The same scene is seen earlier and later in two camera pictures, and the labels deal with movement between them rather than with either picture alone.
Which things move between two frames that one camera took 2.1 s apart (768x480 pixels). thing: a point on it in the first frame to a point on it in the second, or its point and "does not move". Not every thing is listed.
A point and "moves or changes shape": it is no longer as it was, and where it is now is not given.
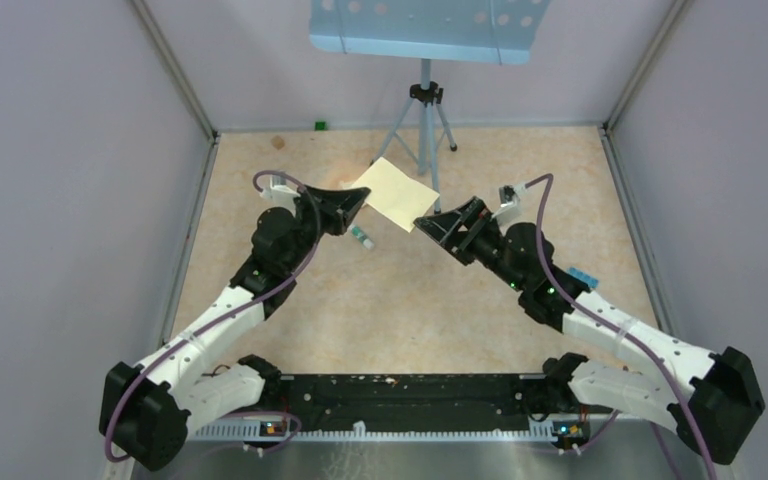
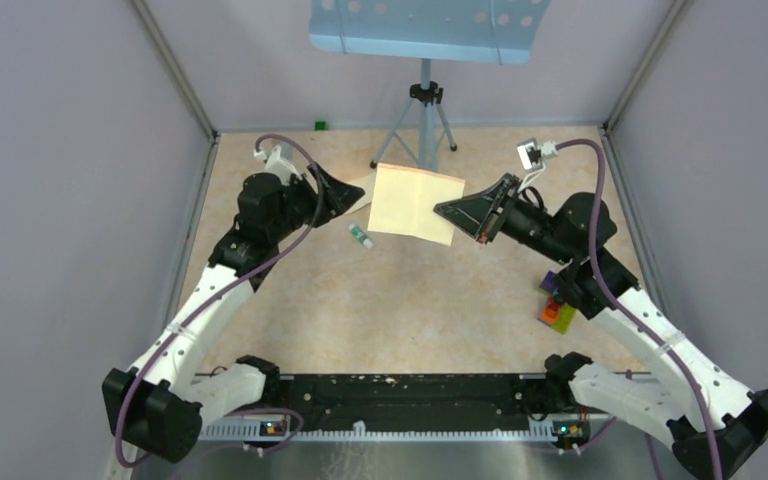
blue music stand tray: [478, 31] does not move
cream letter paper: [395, 195] moves or changes shape
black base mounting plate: [413, 401] does not move
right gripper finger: [451, 235] to [481, 232]
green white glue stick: [359, 234] does not move
